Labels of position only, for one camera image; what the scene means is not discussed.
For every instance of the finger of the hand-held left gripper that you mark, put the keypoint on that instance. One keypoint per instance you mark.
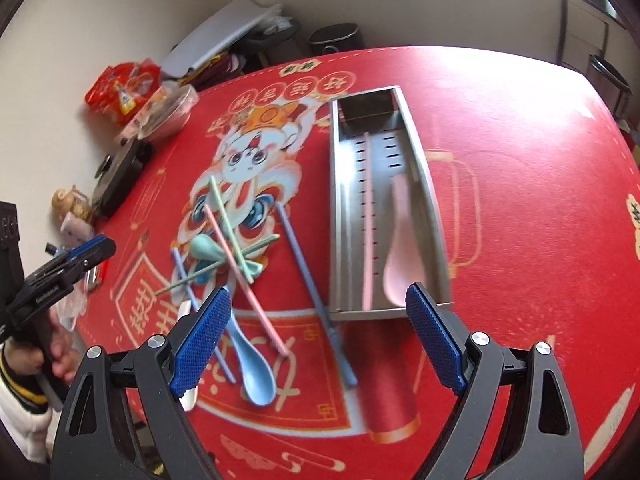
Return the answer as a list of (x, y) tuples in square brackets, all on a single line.
[(47, 292), (92, 247)]

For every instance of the person's left forearm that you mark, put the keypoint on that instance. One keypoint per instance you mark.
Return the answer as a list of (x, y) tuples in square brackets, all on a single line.
[(20, 410)]

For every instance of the cream spoon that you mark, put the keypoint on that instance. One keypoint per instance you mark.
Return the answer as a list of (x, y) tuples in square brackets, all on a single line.
[(186, 310)]

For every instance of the person's left hand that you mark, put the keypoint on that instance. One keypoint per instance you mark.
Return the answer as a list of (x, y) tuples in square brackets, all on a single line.
[(65, 355)]

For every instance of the pink chopstick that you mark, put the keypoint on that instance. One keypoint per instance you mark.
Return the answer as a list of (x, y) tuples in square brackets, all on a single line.
[(265, 315), (368, 240)]

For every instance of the clear plastic container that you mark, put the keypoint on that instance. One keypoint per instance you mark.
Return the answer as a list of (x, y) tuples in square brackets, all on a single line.
[(165, 110)]

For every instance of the small blue bottle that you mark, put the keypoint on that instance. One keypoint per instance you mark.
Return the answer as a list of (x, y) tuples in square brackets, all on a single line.
[(50, 247)]

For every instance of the blue chopstick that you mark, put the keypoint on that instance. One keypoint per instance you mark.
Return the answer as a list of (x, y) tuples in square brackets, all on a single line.
[(181, 272), (310, 285)]

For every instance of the black metal bin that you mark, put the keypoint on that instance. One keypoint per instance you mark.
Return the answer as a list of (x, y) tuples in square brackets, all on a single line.
[(610, 82)]

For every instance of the green spoon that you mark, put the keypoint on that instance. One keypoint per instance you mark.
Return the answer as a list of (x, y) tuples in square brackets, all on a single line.
[(202, 249)]

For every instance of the tan teapot figurine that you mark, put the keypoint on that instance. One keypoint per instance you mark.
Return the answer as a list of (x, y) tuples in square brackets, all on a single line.
[(70, 202)]

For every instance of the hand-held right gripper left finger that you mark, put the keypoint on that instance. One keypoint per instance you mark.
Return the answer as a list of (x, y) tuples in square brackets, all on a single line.
[(202, 342)]

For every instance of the pink spoon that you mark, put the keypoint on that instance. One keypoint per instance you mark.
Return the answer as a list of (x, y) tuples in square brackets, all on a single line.
[(400, 270)]

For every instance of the stack of colourful packets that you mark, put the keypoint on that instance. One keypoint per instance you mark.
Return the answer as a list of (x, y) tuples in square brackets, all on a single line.
[(215, 67)]

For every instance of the metal utensil tray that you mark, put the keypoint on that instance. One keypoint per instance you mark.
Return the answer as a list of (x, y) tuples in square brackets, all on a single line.
[(340, 210)]

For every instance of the small white bottle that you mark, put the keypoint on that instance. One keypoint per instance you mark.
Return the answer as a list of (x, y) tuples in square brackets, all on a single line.
[(75, 227)]

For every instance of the red snack bag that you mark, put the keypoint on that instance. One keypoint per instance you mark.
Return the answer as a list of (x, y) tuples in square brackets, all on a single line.
[(115, 90)]

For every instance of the blue spoon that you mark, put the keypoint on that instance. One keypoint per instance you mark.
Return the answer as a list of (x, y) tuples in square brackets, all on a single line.
[(257, 375)]

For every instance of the black pan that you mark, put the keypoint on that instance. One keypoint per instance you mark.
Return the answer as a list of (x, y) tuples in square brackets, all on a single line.
[(120, 175)]

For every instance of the red printed table mat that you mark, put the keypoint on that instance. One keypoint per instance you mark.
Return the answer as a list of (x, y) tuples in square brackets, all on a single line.
[(525, 185)]

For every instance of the green chopstick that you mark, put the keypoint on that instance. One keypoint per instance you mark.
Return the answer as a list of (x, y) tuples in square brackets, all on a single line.
[(175, 285), (222, 210)]

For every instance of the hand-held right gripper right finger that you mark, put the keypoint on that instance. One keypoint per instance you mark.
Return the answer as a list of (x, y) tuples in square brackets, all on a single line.
[(435, 340)]

